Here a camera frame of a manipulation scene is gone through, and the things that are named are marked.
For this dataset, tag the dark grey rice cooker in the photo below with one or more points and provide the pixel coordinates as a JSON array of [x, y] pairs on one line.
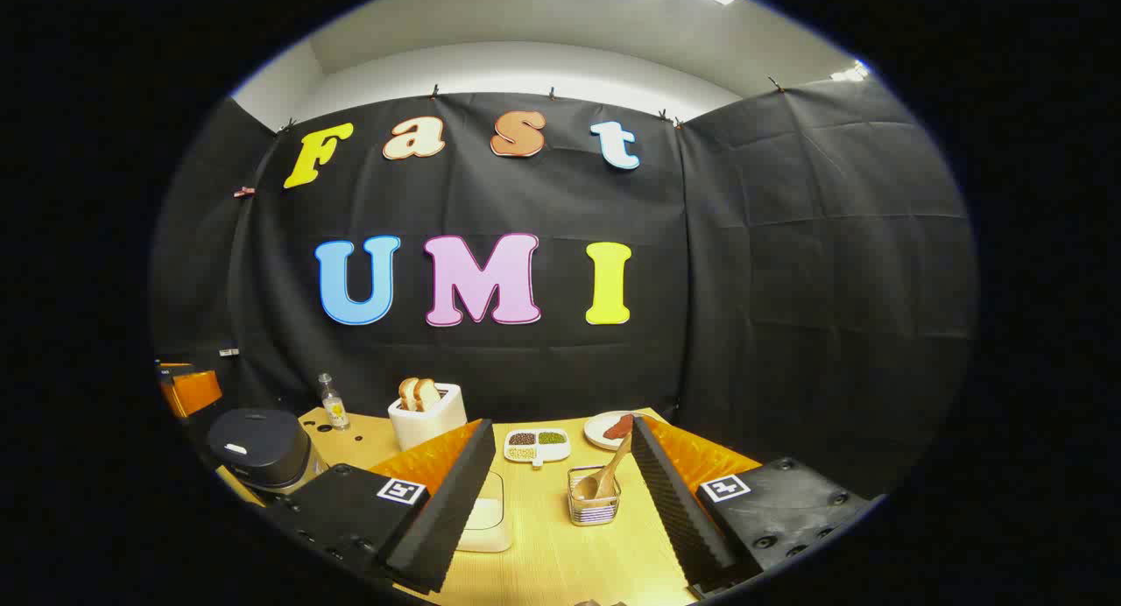
[[258, 444]]

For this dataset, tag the red meat piece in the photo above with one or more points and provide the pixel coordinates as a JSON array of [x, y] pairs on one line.
[[618, 427]]

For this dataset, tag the clear plastic rice box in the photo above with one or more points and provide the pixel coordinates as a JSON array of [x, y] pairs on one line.
[[486, 514]]

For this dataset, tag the wooden spoon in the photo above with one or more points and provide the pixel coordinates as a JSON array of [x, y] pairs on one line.
[[585, 488]]

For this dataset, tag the white toaster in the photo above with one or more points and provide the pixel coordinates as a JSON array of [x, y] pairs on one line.
[[429, 426]]

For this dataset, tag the white round plate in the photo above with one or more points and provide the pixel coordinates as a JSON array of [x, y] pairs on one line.
[[597, 431]]

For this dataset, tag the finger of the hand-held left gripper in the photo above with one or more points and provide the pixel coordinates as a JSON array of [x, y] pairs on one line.
[[197, 391]]

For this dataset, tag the black backdrop cloth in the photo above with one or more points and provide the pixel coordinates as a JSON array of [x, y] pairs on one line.
[[744, 282]]

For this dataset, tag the white divided bean dish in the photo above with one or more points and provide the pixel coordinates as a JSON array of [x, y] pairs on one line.
[[525, 438]]

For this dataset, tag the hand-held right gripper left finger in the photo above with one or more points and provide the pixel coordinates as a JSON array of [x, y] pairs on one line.
[[455, 501]]

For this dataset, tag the small glass bottle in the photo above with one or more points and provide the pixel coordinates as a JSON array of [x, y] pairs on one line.
[[334, 409]]

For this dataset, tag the small ceiling light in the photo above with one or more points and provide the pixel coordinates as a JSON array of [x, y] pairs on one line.
[[851, 72]]

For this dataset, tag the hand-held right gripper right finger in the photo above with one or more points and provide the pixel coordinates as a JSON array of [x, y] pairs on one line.
[[674, 518]]

